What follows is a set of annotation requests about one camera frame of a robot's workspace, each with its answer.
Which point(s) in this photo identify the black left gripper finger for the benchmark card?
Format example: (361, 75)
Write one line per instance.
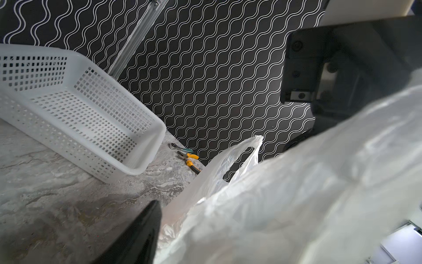
(138, 243)

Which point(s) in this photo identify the white printed plastic bag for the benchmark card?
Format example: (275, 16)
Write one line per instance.
(330, 200)

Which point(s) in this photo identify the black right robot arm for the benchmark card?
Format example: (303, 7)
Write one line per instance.
(362, 51)

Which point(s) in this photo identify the white perforated plastic basket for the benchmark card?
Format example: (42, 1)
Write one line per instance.
(63, 100)

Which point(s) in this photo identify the yellow handled pliers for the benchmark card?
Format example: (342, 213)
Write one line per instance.
(187, 157)

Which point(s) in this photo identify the green handled ratchet wrench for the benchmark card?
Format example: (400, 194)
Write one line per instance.
(174, 146)

